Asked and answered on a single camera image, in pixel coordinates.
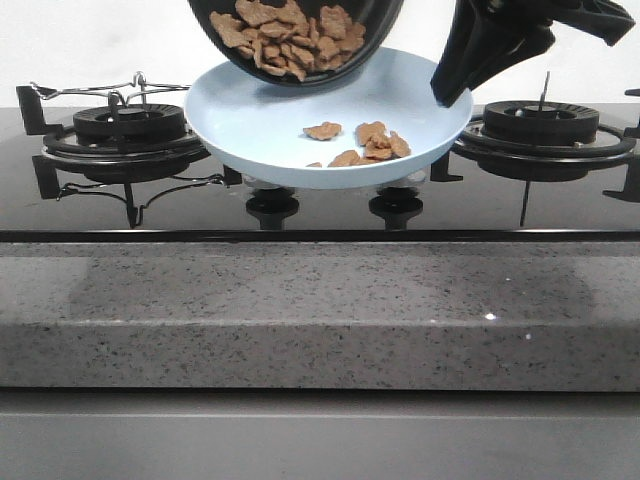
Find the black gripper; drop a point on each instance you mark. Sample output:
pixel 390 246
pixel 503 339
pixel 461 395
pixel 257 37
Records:
pixel 477 49

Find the black frying pan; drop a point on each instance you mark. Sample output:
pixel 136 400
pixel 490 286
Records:
pixel 300 40

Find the light blue plate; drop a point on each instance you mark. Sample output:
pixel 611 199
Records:
pixel 288 136

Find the brown meat slices pile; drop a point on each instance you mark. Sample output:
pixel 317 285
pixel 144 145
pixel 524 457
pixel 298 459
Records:
pixel 290 35

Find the black right burner head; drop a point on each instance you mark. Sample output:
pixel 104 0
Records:
pixel 552 123

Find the black burner head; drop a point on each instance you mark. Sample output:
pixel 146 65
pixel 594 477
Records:
pixel 138 124
pixel 552 123

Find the black right pan support grate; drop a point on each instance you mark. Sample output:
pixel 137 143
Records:
pixel 609 145

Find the black pan support grate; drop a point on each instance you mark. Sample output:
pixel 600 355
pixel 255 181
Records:
pixel 61 144
pixel 609 145

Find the silver right stove knob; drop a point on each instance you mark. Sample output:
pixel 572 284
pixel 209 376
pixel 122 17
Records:
pixel 410 183

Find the silver stove knob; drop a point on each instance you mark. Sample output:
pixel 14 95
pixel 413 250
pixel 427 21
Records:
pixel 260 185
pixel 410 183

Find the silver left stove knob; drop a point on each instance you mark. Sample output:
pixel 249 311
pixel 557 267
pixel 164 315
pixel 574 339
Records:
pixel 260 185

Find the black left burner head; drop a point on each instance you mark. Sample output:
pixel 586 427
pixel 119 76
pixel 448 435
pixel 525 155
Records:
pixel 138 124

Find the black glass gas hob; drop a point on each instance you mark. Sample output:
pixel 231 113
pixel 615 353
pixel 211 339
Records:
pixel 463 199

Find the black left pan support grate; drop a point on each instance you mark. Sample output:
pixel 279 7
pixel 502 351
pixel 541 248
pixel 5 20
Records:
pixel 61 144

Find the grey cabinet drawer front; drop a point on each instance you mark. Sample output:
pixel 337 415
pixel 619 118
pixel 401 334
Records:
pixel 74 434

